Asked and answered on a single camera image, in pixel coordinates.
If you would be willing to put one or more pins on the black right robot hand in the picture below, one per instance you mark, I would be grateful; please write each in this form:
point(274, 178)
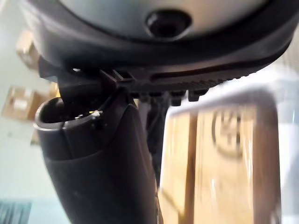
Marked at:
point(98, 168)

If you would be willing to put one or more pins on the large brown cardboard box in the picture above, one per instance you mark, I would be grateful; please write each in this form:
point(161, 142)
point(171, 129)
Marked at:
point(219, 168)

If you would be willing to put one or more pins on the small brown cardboard box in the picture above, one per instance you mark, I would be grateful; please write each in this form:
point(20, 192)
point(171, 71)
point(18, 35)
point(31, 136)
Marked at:
point(26, 50)
point(22, 105)

